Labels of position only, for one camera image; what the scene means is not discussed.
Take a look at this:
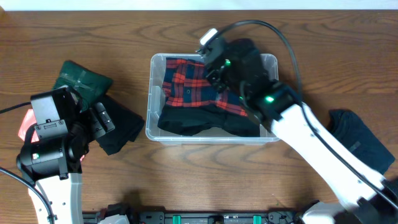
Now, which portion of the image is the red plaid shirt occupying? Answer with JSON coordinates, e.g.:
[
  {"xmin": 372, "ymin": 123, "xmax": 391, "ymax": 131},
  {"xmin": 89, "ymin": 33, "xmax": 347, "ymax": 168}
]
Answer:
[{"xmin": 162, "ymin": 57, "xmax": 247, "ymax": 116}]

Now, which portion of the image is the black garment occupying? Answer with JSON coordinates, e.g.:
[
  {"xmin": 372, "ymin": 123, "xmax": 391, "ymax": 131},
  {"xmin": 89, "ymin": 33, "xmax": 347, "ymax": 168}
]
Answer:
[
  {"xmin": 96, "ymin": 95, "xmax": 144, "ymax": 155},
  {"xmin": 157, "ymin": 105, "xmax": 260, "ymax": 137}
]

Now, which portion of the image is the dark navy garment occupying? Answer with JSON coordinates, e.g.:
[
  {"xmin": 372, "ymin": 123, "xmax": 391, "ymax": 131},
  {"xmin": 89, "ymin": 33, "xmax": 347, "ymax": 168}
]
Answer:
[{"xmin": 328, "ymin": 110, "xmax": 395, "ymax": 174}]

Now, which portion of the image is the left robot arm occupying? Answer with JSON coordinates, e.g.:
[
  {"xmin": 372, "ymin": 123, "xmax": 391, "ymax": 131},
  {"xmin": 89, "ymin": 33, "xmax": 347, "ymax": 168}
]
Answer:
[{"xmin": 16, "ymin": 87, "xmax": 115, "ymax": 223}]

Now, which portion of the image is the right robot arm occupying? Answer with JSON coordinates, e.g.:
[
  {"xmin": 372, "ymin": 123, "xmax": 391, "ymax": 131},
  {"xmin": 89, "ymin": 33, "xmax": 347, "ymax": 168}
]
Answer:
[{"xmin": 200, "ymin": 37, "xmax": 397, "ymax": 223}]

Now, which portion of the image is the dark green folded garment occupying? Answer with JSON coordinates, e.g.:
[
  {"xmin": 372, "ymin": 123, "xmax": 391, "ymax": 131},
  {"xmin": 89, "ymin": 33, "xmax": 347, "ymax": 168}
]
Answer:
[{"xmin": 53, "ymin": 60, "xmax": 113, "ymax": 111}]

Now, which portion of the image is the pink folded garment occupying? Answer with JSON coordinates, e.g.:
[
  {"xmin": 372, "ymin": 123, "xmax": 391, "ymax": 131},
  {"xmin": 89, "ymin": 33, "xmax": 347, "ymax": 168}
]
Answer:
[{"xmin": 18, "ymin": 109, "xmax": 37, "ymax": 141}]

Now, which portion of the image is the clear plastic storage bin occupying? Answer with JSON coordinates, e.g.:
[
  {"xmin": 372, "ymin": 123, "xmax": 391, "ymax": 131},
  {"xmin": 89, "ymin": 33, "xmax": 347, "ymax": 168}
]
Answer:
[{"xmin": 146, "ymin": 53, "xmax": 279, "ymax": 145}]

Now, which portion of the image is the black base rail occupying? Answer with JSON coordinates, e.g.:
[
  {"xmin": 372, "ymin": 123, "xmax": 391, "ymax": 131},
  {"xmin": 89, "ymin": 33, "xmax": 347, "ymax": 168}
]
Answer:
[{"xmin": 83, "ymin": 203, "xmax": 303, "ymax": 224}]

